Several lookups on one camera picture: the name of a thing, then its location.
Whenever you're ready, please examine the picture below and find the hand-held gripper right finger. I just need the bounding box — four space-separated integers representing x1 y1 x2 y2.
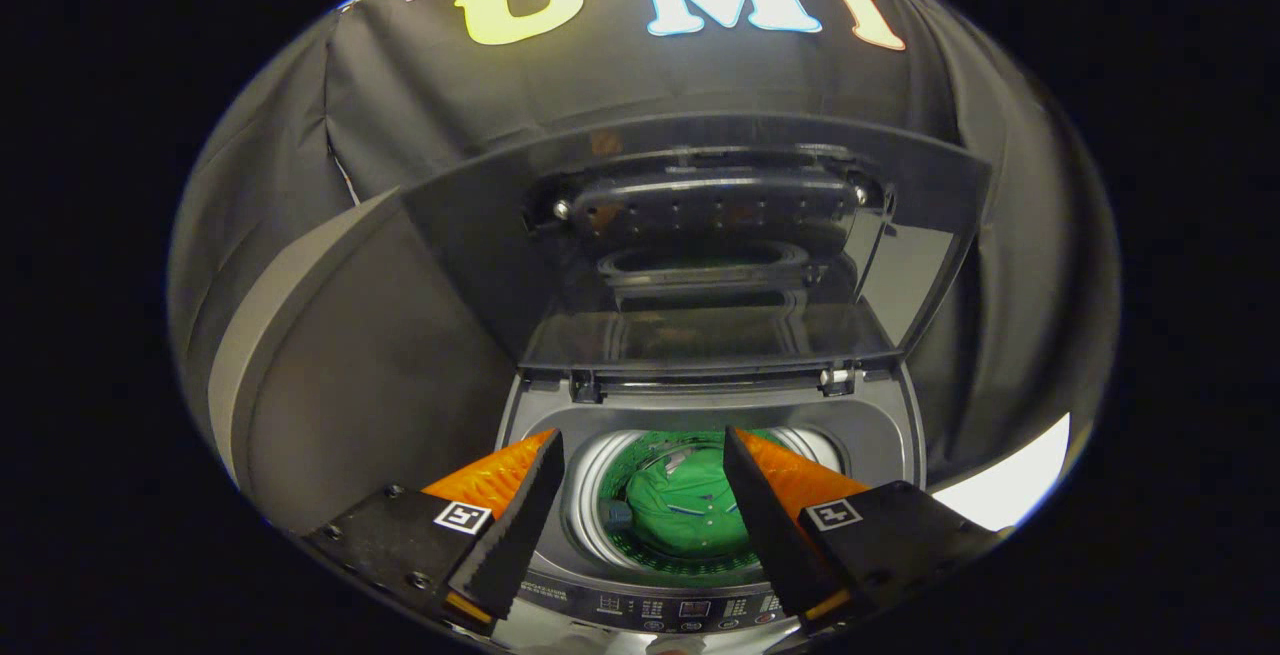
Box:
722 426 1011 634

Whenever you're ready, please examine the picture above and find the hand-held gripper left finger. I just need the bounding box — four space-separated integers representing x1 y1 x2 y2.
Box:
305 429 566 634

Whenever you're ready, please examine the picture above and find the green polo shirt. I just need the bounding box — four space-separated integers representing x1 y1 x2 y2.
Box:
625 447 751 558

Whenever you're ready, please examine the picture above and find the grey washing machine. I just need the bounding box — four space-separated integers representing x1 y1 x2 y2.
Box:
495 365 926 652

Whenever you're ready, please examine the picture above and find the dark grey cabinet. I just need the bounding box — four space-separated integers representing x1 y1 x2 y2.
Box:
207 187 521 536

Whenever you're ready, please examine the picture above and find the black backdrop cloth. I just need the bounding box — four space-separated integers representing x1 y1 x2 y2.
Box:
168 0 1121 496

